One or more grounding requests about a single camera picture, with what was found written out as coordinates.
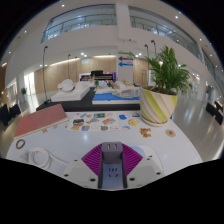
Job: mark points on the round orange sticker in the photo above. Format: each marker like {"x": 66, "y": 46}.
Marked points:
{"x": 170, "y": 133}

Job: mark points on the group of black chairs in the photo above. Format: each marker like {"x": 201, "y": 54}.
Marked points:
{"x": 216, "y": 113}
{"x": 10, "y": 113}

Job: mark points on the grey charger block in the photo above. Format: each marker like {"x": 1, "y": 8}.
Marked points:
{"x": 112, "y": 163}

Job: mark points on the black floor lamp stand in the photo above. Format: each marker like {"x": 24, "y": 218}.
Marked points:
{"x": 43, "y": 73}

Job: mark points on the brown cookie-shaped sticker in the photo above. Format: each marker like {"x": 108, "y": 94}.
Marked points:
{"x": 145, "y": 132}

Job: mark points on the green plant in striped pot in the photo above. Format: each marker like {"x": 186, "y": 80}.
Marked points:
{"x": 156, "y": 106}

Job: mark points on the pink flat board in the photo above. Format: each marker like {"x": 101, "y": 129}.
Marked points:
{"x": 40, "y": 120}

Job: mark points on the small potted plant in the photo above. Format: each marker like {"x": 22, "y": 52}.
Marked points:
{"x": 23, "y": 90}

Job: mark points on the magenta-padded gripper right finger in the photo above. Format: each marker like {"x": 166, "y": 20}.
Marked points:
{"x": 133, "y": 161}

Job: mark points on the round yellow sticker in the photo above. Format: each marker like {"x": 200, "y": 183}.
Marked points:
{"x": 133, "y": 122}

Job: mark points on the small blue sticker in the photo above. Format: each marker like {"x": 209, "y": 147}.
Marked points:
{"x": 122, "y": 117}

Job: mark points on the black piano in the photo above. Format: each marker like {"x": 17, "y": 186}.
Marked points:
{"x": 98, "y": 74}

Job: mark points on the sign with coloured arrows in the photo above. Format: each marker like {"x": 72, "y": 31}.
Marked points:
{"x": 125, "y": 59}

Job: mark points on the blue mat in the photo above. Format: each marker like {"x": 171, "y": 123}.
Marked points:
{"x": 106, "y": 98}

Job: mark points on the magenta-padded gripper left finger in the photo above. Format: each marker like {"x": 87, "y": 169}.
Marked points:
{"x": 90, "y": 163}

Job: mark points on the white sheet with colourful stickers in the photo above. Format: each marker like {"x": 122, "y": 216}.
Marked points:
{"x": 93, "y": 121}

